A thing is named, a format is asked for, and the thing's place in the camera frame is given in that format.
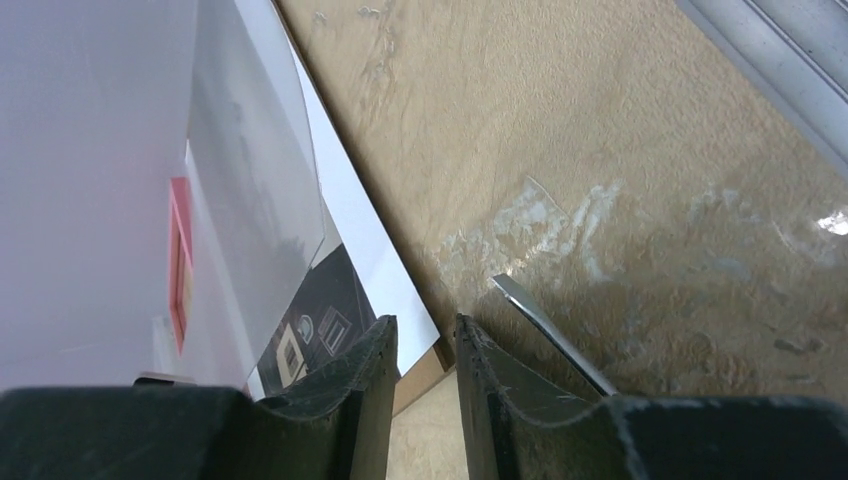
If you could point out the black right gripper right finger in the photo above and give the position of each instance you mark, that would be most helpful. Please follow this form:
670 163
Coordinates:
519 425

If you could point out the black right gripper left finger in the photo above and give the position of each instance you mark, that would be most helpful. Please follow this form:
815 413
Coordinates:
333 424

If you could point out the orange handled screwdriver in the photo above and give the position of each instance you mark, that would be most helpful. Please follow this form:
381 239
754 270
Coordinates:
527 305

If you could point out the clear acrylic glazing sheet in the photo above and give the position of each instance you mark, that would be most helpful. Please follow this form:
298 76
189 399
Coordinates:
257 210

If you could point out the pink photo frame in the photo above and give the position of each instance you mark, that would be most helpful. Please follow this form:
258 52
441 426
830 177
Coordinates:
180 257

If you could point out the aluminium frame rail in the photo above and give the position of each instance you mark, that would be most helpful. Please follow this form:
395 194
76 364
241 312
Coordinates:
795 54

